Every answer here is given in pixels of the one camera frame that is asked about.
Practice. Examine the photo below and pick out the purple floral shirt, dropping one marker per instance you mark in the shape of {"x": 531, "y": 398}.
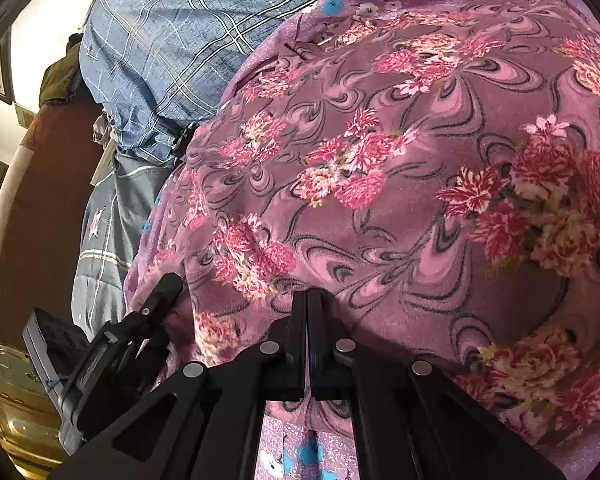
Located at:
{"x": 405, "y": 185}

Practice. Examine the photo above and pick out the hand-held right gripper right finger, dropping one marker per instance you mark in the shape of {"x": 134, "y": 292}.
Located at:
{"x": 327, "y": 360}

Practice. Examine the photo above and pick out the blue plaid quilt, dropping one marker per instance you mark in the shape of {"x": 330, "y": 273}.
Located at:
{"x": 180, "y": 35}

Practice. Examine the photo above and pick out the olive green cloth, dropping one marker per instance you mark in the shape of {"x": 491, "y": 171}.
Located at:
{"x": 60, "y": 75}

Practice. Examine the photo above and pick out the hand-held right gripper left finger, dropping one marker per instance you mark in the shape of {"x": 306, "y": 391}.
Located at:
{"x": 290, "y": 355}

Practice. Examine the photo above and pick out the small wall picture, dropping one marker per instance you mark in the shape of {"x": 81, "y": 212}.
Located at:
{"x": 25, "y": 116}

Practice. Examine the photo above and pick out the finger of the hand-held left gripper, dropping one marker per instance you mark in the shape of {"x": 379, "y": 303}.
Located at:
{"x": 155, "y": 300}

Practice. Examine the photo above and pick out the lilac crumpled cloth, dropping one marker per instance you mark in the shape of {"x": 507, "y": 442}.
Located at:
{"x": 102, "y": 130}

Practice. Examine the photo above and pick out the lilac floral bedsheet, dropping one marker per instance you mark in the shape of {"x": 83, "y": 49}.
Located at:
{"x": 330, "y": 7}

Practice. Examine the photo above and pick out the brown bed headboard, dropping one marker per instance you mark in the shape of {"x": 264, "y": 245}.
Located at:
{"x": 30, "y": 185}

